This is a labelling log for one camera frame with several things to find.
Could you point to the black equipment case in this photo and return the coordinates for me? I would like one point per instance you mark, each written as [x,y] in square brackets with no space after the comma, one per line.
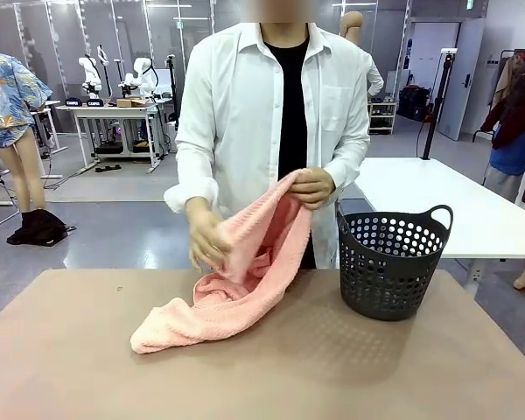
[413,102]

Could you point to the white desk with robots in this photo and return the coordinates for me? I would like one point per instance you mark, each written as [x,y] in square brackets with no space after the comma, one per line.
[114,110]

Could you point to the dark grey perforated laundry basket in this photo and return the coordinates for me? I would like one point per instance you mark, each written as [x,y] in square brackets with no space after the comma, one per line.
[376,297]

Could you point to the person's right forearm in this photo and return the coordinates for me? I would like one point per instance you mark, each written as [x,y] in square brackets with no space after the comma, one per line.
[199,205]

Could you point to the white shelf unit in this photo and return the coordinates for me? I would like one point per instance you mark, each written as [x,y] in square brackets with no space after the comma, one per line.
[381,116]

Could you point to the person in white shirt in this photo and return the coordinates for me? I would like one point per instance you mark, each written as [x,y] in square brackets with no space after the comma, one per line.
[245,109]

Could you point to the pink terry towel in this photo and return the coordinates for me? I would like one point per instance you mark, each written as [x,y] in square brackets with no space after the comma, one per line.
[227,315]

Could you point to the white table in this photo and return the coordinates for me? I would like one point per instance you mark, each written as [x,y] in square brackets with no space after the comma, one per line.
[442,184]

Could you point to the person's right hand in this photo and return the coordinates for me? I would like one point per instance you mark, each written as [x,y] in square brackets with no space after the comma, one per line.
[207,238]

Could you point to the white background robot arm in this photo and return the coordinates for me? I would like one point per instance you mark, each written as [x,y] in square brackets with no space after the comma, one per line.
[137,76]
[89,74]

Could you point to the person's left hand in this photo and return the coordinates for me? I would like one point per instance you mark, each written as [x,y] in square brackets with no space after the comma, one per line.
[315,188]

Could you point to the flat cardboard box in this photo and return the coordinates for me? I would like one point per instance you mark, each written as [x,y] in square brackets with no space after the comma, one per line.
[131,102]

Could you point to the grey door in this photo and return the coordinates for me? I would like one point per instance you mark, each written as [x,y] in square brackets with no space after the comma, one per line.
[459,87]

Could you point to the black clothes pile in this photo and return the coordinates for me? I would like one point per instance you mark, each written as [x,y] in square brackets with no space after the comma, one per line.
[37,227]

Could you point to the beige mannequin in white shirt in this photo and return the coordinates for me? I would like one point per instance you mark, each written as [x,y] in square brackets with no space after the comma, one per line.
[374,79]

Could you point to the black tripod pole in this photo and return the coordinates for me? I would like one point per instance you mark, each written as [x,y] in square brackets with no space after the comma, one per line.
[433,118]

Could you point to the mannequin in floral shirt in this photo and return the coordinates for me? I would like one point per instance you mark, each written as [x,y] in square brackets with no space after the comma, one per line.
[4,96]

